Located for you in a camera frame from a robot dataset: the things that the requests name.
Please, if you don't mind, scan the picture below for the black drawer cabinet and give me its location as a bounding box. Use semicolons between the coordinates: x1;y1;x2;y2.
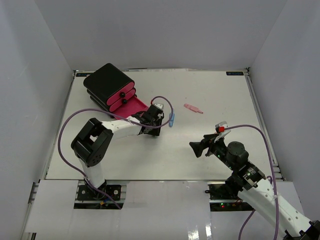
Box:
83;63;135;113

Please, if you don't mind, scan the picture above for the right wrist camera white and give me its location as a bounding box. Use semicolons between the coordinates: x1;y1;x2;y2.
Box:
214;121;231;143

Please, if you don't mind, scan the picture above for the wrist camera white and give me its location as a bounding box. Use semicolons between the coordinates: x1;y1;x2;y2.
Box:
151;102;164;112
214;121;231;143

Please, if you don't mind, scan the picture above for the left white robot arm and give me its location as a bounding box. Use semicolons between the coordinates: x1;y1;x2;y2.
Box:
71;103;164;200

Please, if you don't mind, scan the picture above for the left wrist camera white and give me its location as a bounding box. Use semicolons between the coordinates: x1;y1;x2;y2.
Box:
151;102;164;112

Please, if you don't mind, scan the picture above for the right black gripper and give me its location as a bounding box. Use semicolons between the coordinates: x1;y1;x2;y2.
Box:
189;133;236;171

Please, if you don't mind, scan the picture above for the blue translucent highlighter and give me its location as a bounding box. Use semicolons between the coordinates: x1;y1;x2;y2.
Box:
168;113;175;128

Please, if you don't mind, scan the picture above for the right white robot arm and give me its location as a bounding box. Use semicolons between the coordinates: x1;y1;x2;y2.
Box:
189;133;320;240

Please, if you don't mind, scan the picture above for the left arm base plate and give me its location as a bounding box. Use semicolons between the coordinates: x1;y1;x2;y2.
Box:
75;184;122;201

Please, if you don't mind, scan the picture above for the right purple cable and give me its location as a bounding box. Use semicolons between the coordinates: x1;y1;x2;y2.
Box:
224;124;280;240

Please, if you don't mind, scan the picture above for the pink translucent highlighter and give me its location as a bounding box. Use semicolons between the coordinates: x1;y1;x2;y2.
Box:
183;103;204;114

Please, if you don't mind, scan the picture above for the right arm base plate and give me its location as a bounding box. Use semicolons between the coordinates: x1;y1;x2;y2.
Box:
204;176;244;204

